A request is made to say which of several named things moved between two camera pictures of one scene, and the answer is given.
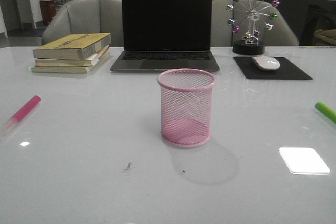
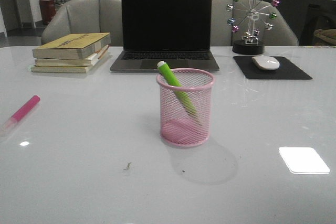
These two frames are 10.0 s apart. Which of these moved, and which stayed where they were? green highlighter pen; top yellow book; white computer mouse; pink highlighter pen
Moved: green highlighter pen
Stayed: top yellow book; pink highlighter pen; white computer mouse
